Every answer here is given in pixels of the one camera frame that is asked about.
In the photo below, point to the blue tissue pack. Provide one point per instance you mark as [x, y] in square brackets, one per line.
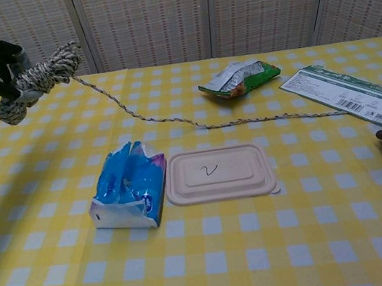
[129, 187]

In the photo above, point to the beige container lid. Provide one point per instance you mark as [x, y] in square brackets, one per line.
[221, 178]

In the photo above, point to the green snack bag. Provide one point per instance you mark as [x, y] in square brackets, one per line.
[239, 79]

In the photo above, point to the bamboo folding screen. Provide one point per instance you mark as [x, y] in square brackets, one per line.
[159, 19]

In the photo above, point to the green white packaging card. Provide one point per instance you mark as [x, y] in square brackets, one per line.
[344, 93]

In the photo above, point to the yellow checkered tablecloth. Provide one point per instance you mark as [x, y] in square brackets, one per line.
[206, 254]

